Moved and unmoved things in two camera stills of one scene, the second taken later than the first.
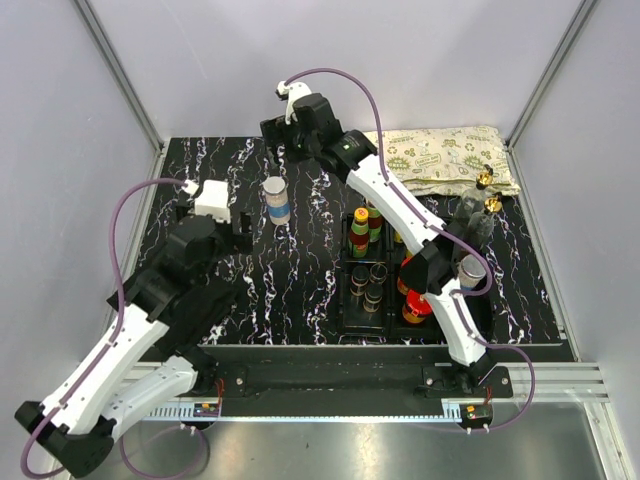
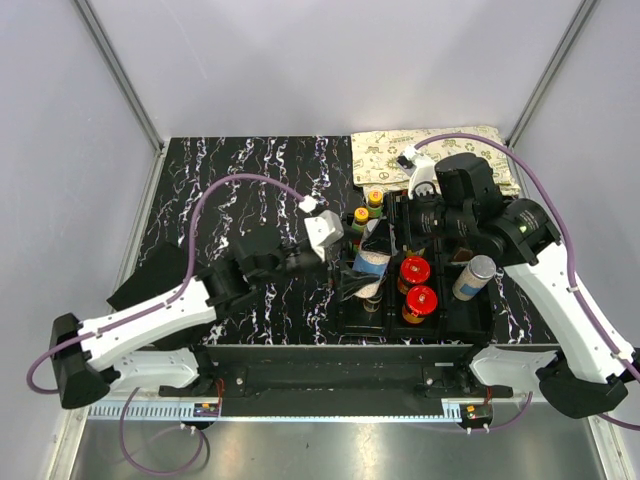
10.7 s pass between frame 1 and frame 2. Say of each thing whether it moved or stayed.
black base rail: stayed
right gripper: moved
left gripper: moved
